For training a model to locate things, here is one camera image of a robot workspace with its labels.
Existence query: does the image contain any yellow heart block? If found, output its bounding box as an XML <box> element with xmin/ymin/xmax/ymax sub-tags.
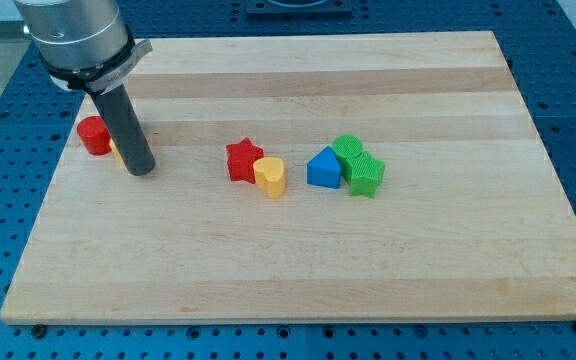
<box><xmin>253</xmin><ymin>157</ymin><xmax>286</xmax><ymax>199</ymax></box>

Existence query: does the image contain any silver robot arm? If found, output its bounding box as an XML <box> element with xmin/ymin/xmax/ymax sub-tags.
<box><xmin>14</xmin><ymin>0</ymin><xmax>152</xmax><ymax>94</ymax></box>

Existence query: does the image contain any yellow hexagon block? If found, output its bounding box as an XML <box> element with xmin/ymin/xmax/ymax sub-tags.
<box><xmin>109</xmin><ymin>138</ymin><xmax>125</xmax><ymax>167</ymax></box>

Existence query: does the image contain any blue triangle block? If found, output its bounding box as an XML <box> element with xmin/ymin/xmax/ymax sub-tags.
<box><xmin>306</xmin><ymin>146</ymin><xmax>341</xmax><ymax>189</ymax></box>

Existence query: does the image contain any red star block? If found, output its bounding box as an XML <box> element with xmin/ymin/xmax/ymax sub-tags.
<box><xmin>226</xmin><ymin>137</ymin><xmax>264</xmax><ymax>184</ymax></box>

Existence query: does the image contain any green cylinder block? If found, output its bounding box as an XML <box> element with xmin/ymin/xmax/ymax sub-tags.
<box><xmin>332</xmin><ymin>134</ymin><xmax>364</xmax><ymax>161</ymax></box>

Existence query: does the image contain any green star block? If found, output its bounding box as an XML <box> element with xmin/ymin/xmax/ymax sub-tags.
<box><xmin>344</xmin><ymin>151</ymin><xmax>386</xmax><ymax>198</ymax></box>

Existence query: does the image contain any wooden board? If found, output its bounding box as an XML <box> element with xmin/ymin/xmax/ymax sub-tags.
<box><xmin>0</xmin><ymin>31</ymin><xmax>576</xmax><ymax>325</ymax></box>

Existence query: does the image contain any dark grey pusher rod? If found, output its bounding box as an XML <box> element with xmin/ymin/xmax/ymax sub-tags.
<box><xmin>90</xmin><ymin>85</ymin><xmax>156</xmax><ymax>176</ymax></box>

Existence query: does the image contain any red cylinder block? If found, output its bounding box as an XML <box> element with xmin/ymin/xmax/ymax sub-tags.
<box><xmin>76</xmin><ymin>116</ymin><xmax>111</xmax><ymax>156</ymax></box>

